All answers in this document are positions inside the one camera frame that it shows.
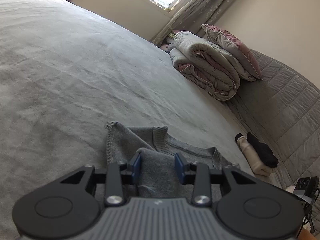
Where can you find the folded cream garment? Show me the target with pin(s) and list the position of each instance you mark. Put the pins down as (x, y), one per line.
(252, 157)

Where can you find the folded black garment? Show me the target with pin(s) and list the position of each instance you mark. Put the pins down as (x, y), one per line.
(263, 151)

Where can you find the grey bed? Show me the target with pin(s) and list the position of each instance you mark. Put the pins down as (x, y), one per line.
(62, 67)

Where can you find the pink grey cloth bundle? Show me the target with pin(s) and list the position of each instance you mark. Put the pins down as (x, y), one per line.
(168, 45)

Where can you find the grey pink pillow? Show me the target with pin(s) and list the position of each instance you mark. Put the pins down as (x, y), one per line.
(232, 47)

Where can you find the grey quilted bedspread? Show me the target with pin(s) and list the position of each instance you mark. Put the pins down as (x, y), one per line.
(287, 105)

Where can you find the grey floral curtain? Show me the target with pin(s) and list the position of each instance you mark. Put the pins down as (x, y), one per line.
(197, 7)

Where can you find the folded grey pink quilt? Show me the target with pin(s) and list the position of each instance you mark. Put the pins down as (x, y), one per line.
(207, 65)

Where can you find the grey patterned knit sweater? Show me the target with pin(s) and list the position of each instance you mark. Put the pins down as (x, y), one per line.
(157, 170)

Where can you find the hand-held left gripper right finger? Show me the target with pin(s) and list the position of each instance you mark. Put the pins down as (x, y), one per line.
(178, 167)

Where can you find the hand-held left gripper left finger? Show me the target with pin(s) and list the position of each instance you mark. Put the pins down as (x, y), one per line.
(137, 167)

